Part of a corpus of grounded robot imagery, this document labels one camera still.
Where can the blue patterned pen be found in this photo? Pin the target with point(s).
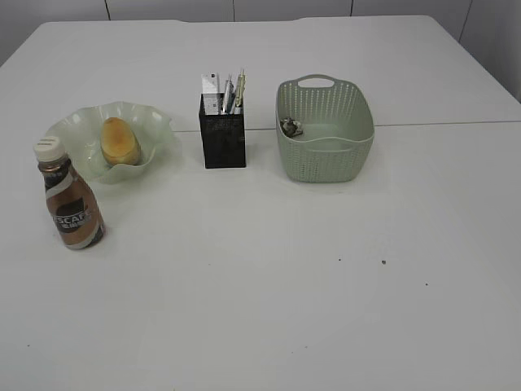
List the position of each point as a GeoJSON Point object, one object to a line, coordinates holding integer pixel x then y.
{"type": "Point", "coordinates": [233, 102]}

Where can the cream barrel pen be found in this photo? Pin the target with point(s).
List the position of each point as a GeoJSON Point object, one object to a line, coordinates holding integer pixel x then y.
{"type": "Point", "coordinates": [240, 89]}

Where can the grey grip pen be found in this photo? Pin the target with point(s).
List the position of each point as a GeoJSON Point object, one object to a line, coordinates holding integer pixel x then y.
{"type": "Point", "coordinates": [227, 96]}

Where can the translucent wavy glass plate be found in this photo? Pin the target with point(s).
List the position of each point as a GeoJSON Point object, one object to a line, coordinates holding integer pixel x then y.
{"type": "Point", "coordinates": [80, 133]}

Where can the sugared bread roll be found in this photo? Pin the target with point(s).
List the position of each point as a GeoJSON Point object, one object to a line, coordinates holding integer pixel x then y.
{"type": "Point", "coordinates": [119, 144]}

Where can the small grey paper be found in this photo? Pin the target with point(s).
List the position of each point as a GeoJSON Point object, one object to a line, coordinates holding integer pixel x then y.
{"type": "Point", "coordinates": [290, 127]}

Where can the black mesh pen holder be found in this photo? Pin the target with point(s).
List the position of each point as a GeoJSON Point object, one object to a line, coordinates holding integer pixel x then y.
{"type": "Point", "coordinates": [223, 135]}

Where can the green woven plastic basket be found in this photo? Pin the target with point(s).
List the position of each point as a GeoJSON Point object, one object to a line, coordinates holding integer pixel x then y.
{"type": "Point", "coordinates": [338, 129]}

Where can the brown Nescafe coffee bottle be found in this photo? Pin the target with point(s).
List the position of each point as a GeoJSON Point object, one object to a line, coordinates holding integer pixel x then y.
{"type": "Point", "coordinates": [69, 199]}

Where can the clear plastic ruler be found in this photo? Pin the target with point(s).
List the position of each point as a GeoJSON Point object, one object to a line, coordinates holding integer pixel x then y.
{"type": "Point", "coordinates": [211, 93]}

